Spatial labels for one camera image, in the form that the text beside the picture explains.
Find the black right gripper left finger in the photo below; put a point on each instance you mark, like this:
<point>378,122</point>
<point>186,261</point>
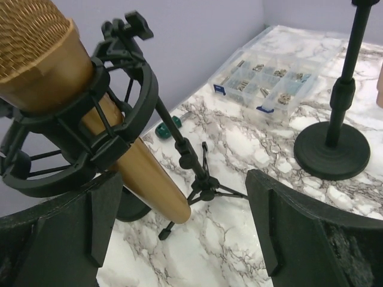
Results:
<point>63,241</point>

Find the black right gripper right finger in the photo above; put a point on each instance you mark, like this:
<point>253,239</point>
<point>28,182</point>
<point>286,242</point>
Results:
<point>306,242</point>

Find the black tripod shock-mount stand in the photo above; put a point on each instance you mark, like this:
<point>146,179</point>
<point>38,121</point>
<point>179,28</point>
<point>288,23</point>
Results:
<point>128,125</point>

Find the gold microphone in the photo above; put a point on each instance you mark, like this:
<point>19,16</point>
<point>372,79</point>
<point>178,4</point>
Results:
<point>60,77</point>

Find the black round-base clip stand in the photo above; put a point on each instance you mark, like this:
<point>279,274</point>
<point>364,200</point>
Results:
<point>131,208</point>

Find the black stand holding beige microphone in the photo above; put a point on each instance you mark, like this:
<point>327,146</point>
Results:
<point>332,150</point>

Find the beige microphone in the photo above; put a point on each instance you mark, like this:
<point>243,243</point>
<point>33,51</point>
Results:
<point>379,88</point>

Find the clear plastic screw box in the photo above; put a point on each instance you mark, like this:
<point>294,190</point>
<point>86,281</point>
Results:
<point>274,72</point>

